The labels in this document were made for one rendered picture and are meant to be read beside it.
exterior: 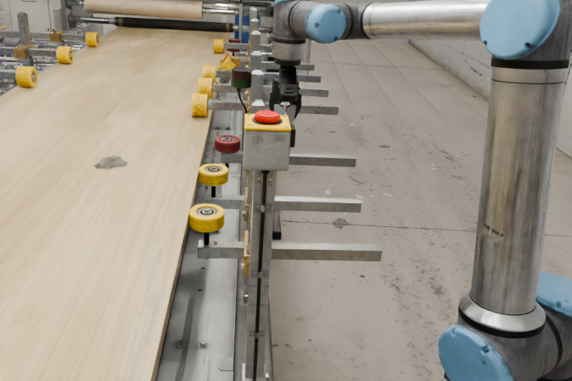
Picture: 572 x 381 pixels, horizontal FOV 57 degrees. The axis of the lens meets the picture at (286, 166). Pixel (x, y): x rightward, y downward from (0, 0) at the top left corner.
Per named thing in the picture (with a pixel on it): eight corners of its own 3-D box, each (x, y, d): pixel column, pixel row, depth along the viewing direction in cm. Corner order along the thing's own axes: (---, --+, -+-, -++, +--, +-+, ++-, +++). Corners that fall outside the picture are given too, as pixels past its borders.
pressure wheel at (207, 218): (207, 240, 129) (207, 198, 124) (231, 253, 124) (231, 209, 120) (181, 253, 123) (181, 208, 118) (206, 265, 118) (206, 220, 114)
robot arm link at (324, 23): (356, 5, 127) (325, -1, 137) (318, 5, 121) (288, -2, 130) (351, 44, 131) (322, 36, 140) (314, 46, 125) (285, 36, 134)
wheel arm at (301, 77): (319, 81, 239) (320, 73, 238) (320, 82, 236) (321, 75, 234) (208, 76, 235) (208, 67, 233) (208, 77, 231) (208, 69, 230)
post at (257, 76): (256, 213, 174) (263, 69, 156) (256, 218, 171) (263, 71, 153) (245, 213, 174) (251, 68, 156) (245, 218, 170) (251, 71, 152)
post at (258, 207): (265, 372, 103) (278, 157, 86) (265, 391, 98) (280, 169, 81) (242, 372, 102) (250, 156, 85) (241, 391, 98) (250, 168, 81)
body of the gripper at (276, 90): (296, 97, 153) (300, 55, 148) (299, 105, 145) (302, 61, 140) (270, 95, 152) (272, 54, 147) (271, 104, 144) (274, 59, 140)
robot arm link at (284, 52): (307, 45, 138) (270, 42, 137) (306, 63, 139) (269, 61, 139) (304, 39, 146) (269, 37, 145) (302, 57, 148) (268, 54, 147)
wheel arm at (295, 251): (377, 257, 129) (379, 242, 128) (380, 264, 126) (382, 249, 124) (198, 253, 125) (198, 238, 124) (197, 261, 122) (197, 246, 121)
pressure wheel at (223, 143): (239, 166, 174) (240, 133, 170) (238, 176, 167) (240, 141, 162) (214, 165, 173) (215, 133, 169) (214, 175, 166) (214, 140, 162)
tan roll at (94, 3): (275, 22, 384) (276, 4, 380) (276, 25, 373) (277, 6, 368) (73, 10, 372) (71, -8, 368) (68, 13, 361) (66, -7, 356)
